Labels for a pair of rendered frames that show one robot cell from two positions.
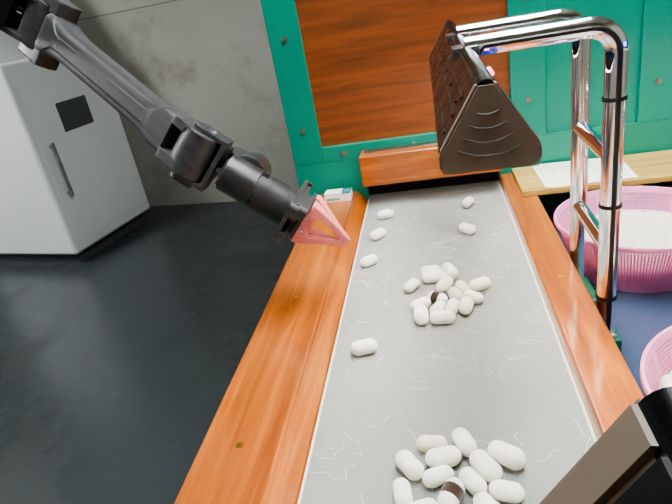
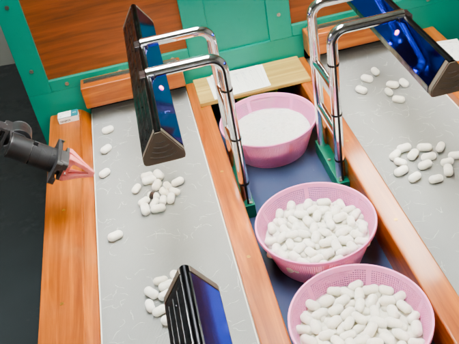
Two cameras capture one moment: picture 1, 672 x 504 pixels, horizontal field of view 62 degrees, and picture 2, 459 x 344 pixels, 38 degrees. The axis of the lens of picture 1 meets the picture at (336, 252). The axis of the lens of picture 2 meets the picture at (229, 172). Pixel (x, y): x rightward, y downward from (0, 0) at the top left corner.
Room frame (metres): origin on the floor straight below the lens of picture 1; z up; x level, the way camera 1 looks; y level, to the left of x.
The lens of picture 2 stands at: (-0.57, 0.05, 1.75)
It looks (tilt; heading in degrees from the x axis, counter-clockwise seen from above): 37 degrees down; 343
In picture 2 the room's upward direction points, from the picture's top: 11 degrees counter-clockwise
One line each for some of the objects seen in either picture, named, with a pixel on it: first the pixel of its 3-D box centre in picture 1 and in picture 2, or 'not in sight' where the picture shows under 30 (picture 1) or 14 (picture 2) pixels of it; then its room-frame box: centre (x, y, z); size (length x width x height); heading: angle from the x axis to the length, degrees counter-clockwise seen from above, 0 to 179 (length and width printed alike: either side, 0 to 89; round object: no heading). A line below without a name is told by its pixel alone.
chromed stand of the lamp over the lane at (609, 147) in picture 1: (531, 192); (197, 130); (0.71, -0.28, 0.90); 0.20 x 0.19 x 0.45; 168
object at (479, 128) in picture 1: (462, 67); (146, 70); (0.73, -0.20, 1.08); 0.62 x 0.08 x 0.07; 168
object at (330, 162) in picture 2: not in sight; (358, 91); (0.62, -0.67, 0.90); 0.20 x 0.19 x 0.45; 168
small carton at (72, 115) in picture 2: (338, 195); (68, 116); (1.20, -0.03, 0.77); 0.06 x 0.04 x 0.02; 78
